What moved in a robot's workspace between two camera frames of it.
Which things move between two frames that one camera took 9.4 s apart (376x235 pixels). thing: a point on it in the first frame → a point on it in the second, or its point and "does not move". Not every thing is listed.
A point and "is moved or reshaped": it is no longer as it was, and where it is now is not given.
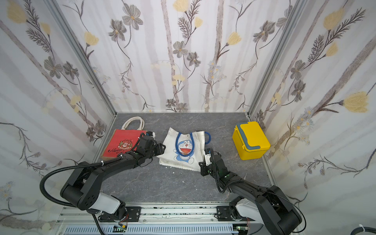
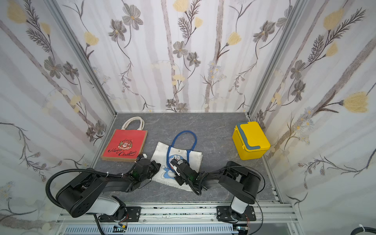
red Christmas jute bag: [123, 140] does not move
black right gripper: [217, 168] → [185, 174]
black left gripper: [160, 150] → [153, 164]
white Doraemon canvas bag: [184, 151] is moved or reshaped
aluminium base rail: [154, 219] does not move
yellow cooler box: [250, 140] does not move
